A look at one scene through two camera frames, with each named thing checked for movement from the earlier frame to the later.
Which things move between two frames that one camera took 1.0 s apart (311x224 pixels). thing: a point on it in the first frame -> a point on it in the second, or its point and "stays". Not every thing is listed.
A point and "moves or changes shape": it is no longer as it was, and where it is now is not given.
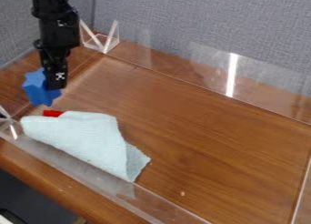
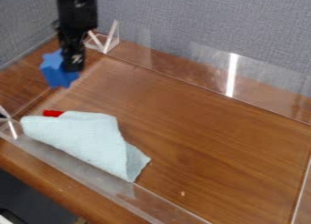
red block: [52, 113] stays
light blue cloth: [88, 137] stays
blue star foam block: [34, 86] moves or changes shape
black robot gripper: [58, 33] -> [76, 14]
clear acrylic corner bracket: [96, 41] stays
